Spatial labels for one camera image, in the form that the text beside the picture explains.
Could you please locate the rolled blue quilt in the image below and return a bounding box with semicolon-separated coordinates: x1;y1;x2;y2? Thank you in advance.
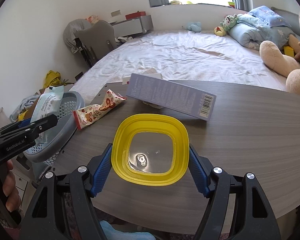
229;14;297;50

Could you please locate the yellow cloth bag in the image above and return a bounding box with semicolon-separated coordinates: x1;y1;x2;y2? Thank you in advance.
43;70;63;88

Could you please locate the light blue blanket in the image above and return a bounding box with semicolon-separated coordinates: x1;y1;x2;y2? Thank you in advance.
9;94;40;122

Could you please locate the white card box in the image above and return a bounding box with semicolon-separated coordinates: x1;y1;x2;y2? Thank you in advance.
122;68;163;85

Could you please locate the red box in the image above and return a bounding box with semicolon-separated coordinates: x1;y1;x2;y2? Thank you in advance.
125;11;146;20

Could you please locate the light blue wipes packet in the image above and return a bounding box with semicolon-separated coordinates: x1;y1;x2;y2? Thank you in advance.
29;85;65;143

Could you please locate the blue patterned pillow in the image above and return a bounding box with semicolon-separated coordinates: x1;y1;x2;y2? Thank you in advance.
248;5;291;28

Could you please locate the yellow toy block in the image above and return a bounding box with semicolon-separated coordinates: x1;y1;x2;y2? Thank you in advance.
283;46;295;57

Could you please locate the purple fluffy rug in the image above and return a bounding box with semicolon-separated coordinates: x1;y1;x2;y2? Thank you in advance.
63;193;194;239

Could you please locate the person's left hand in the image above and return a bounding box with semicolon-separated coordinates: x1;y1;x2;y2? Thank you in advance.
0;160;21;216

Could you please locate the red white snack wrapper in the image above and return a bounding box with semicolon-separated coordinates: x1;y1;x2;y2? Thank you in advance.
73;89;126;130

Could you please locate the large beige teddy bear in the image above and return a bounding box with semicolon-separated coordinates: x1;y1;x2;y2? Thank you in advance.
260;12;300;95

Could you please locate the cardboard box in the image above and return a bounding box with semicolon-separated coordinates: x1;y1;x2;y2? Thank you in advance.
23;88;45;120

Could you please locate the small blue plush toy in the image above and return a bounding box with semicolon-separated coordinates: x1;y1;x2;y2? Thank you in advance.
183;22;202;33

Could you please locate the grey garment on chair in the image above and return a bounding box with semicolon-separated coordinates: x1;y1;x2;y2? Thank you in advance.
63;18;92;54

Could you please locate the blue grey trash basket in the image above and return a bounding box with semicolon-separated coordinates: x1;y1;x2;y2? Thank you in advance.
24;91;85;166

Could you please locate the grey chair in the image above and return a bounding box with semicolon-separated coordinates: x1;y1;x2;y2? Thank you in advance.
75;20;117;68

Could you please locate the yellow plastic lid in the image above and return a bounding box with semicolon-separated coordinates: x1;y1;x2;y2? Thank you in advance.
111;114;190;186

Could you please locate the grey white nightstand drawer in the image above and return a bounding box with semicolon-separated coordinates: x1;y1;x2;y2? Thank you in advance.
112;15;153;37

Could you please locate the yellow red plush toy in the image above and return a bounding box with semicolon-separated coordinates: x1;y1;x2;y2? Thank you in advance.
213;26;227;37

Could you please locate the green plush toy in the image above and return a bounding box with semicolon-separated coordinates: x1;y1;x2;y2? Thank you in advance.
220;14;242;32

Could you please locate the purple toothpaste box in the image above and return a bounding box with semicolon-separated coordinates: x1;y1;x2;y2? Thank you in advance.
126;73;216;121

